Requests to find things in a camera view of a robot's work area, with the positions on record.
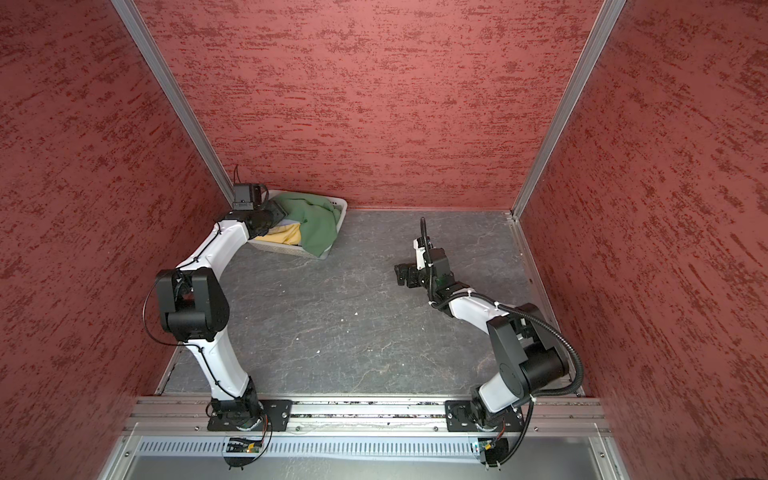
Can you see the aluminium front rail frame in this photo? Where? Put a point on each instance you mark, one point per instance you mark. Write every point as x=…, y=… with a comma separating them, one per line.
x=355, y=427

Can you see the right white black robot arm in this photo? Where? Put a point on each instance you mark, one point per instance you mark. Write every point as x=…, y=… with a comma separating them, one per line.
x=528, y=356

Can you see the right small circuit board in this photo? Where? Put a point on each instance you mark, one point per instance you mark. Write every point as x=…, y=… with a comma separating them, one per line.
x=492, y=452

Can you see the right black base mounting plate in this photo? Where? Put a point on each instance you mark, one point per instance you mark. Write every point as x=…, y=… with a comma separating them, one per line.
x=471, y=416

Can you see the left small circuit board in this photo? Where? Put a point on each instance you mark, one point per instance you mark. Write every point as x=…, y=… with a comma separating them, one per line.
x=241, y=445

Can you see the left aluminium corner post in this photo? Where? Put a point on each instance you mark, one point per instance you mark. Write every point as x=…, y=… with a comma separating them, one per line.
x=131, y=18

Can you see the white plastic laundry basket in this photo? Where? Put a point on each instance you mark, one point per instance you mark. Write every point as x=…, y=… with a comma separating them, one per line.
x=298, y=250

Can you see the small circuit board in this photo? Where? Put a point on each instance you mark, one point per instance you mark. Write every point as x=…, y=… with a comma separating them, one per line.
x=492, y=452
x=241, y=445

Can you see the green skirt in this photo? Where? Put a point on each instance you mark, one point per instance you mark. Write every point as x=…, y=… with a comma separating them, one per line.
x=318, y=218

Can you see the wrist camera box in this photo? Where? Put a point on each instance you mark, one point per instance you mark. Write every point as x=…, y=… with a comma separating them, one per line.
x=247, y=196
x=422, y=246

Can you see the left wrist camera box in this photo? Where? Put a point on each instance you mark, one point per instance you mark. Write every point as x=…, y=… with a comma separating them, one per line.
x=247, y=196

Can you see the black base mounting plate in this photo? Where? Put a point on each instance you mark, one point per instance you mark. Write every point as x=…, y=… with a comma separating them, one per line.
x=271, y=415
x=471, y=416

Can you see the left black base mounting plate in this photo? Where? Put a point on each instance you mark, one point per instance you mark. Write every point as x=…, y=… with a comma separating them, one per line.
x=271, y=415

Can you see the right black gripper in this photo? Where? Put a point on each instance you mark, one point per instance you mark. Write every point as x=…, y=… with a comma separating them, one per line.
x=401, y=276

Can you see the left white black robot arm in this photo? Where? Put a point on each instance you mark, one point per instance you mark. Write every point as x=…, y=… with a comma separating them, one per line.
x=194, y=310

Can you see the yellow skirt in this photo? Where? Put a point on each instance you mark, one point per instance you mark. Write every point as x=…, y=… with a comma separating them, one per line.
x=283, y=234

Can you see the aluminium corner post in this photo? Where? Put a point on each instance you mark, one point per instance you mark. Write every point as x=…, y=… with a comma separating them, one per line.
x=602, y=28
x=131, y=18

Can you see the right aluminium corner post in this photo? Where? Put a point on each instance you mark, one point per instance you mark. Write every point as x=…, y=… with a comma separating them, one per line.
x=602, y=28

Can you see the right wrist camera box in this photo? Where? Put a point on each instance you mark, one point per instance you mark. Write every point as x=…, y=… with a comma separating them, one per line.
x=422, y=246

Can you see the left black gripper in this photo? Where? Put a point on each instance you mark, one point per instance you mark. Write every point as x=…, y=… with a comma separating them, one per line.
x=278, y=214

